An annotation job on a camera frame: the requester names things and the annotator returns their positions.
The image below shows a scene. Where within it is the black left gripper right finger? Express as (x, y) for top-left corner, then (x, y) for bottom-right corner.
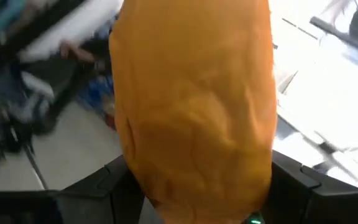
(261, 151), (354, 224)

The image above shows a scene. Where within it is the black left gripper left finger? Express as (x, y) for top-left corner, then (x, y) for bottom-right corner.
(54, 155), (145, 224)

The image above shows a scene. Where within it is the orange-yellow mango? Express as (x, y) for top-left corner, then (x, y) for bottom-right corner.
(108, 0), (278, 224)

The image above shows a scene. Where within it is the person's hand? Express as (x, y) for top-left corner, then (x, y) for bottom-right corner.
(59, 39), (96, 63)

